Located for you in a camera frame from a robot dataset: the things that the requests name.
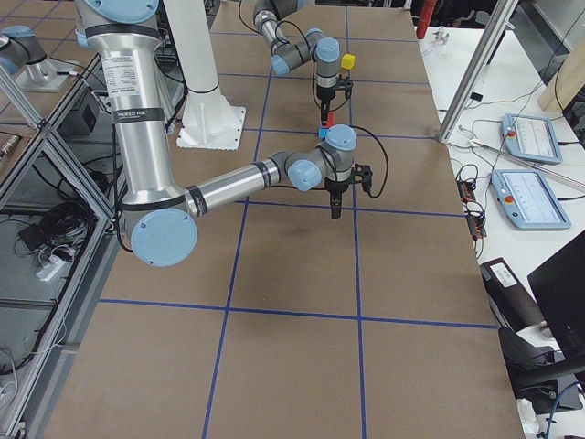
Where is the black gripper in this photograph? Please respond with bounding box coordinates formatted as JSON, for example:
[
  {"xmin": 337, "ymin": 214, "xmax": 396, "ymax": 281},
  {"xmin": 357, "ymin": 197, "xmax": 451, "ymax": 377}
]
[
  {"xmin": 324, "ymin": 178, "xmax": 352, "ymax": 220},
  {"xmin": 316, "ymin": 85, "xmax": 338, "ymax": 127}
]

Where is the red wooden block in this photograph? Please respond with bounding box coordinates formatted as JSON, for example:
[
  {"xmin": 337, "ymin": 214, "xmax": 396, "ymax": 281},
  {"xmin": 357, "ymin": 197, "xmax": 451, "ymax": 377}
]
[{"xmin": 321, "ymin": 112, "xmax": 335, "ymax": 129}]

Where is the yellow wooden block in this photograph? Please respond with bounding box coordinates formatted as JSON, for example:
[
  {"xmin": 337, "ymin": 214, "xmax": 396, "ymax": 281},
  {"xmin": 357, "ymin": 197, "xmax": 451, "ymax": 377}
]
[{"xmin": 341, "ymin": 53, "xmax": 356, "ymax": 71}]

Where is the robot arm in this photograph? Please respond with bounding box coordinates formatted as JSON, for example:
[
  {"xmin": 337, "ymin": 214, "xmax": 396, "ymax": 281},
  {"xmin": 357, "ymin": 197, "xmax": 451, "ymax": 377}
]
[
  {"xmin": 76, "ymin": 1, "xmax": 356, "ymax": 267},
  {"xmin": 250, "ymin": 1, "xmax": 352, "ymax": 133}
]

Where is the red fire extinguisher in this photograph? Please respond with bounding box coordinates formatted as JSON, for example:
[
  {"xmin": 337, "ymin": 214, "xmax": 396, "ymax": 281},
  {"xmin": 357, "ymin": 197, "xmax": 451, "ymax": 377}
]
[{"xmin": 416, "ymin": 0, "xmax": 437, "ymax": 40}]

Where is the near teach pendant tablet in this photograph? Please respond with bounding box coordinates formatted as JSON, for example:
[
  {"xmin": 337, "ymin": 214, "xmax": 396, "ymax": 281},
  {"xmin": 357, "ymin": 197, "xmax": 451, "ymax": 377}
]
[{"xmin": 491, "ymin": 169, "xmax": 571, "ymax": 230}]

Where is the teach pendant tablet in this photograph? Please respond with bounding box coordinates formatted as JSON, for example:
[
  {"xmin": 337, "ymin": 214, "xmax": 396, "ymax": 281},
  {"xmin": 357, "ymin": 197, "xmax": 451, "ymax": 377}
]
[
  {"xmin": 501, "ymin": 113, "xmax": 562, "ymax": 165},
  {"xmin": 491, "ymin": 169, "xmax": 571, "ymax": 230}
]

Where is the far teach pendant tablet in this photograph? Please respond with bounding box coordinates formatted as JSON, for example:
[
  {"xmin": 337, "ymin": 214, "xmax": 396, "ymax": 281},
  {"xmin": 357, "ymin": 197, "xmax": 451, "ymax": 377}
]
[{"xmin": 501, "ymin": 113, "xmax": 562, "ymax": 165}]

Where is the black desktop box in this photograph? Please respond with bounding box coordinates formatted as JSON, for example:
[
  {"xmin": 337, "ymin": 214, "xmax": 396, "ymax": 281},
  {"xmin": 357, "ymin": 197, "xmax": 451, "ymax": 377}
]
[{"xmin": 480, "ymin": 258, "xmax": 544, "ymax": 332}]

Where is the black computer monitor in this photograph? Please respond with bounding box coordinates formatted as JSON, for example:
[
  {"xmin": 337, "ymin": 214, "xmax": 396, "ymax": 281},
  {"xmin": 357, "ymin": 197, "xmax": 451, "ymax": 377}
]
[{"xmin": 527, "ymin": 232, "xmax": 585, "ymax": 357}]

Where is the white power strip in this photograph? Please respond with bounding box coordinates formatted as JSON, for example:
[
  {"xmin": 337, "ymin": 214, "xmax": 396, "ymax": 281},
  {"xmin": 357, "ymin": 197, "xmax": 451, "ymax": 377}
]
[{"xmin": 36, "ymin": 254, "xmax": 66, "ymax": 282}]

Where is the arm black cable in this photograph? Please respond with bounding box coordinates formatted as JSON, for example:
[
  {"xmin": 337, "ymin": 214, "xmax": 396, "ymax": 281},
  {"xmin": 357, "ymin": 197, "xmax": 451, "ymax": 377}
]
[{"xmin": 349, "ymin": 125, "xmax": 392, "ymax": 200}]

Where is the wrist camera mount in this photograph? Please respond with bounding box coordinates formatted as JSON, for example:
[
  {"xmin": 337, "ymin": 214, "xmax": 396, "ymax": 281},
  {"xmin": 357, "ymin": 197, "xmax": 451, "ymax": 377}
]
[
  {"xmin": 352, "ymin": 163, "xmax": 373, "ymax": 195},
  {"xmin": 337, "ymin": 76, "xmax": 353, "ymax": 100}
]

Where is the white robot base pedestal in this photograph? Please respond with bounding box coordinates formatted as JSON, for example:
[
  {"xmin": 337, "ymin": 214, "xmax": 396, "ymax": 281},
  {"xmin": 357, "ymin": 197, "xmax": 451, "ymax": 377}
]
[{"xmin": 164, "ymin": 0, "xmax": 246, "ymax": 151}]

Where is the aluminium frame post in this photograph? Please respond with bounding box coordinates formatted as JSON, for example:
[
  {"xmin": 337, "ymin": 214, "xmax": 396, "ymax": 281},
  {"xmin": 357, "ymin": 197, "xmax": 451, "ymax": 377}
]
[{"xmin": 437, "ymin": 0, "xmax": 518, "ymax": 143}]

